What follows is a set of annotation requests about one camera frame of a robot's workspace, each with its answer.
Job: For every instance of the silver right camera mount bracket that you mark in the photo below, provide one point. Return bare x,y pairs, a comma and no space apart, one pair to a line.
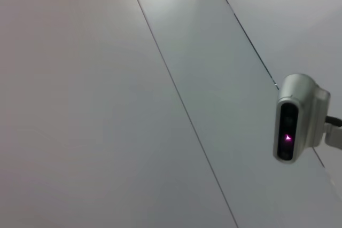
334,137

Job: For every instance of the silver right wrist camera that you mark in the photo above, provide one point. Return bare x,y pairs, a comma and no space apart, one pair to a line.
299,110

